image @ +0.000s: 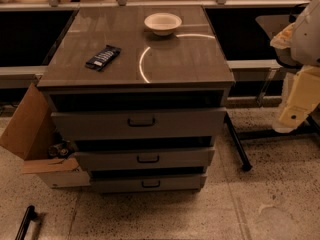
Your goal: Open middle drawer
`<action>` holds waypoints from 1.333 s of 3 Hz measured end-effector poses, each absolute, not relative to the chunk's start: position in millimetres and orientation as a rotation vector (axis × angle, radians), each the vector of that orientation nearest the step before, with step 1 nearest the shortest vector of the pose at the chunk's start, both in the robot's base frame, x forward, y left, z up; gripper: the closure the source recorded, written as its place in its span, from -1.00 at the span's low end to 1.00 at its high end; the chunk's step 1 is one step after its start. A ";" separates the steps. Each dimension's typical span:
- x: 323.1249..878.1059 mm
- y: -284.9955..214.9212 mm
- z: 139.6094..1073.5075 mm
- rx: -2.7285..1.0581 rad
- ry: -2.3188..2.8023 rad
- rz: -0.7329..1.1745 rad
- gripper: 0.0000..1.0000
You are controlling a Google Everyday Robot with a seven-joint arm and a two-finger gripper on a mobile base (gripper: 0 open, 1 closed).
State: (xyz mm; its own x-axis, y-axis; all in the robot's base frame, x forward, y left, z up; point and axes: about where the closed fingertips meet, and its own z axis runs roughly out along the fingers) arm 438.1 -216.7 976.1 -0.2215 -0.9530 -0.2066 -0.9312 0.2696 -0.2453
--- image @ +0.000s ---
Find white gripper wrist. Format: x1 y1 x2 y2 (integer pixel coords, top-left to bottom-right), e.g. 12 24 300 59
272 65 320 134

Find grey drawer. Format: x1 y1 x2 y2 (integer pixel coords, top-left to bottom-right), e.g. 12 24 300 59
52 108 226 141
90 174 207 193
75 147 215 171

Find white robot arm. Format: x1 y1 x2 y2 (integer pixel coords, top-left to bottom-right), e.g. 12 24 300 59
271 0 320 133

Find grey top drawer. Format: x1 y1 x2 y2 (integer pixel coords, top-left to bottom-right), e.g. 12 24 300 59
52 108 226 141

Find grey bottom drawer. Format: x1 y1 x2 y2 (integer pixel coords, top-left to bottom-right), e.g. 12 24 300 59
90 174 207 193

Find grey drawer cabinet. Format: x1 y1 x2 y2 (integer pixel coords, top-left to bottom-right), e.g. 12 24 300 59
38 6 234 180

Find open cardboard box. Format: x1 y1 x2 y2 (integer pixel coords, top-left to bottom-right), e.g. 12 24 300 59
0 84 90 188

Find black folding side table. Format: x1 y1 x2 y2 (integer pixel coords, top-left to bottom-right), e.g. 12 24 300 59
223 13 320 172

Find white bowl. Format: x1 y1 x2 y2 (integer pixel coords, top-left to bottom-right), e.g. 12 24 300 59
144 13 182 36

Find dark blue snack packet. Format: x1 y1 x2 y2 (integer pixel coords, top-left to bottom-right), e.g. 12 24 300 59
85 45 121 71

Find cans inside cardboard box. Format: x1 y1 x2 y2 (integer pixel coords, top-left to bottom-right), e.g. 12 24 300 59
48 142 70 158

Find black bar on floor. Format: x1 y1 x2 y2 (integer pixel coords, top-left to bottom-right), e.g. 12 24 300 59
15 205 38 240

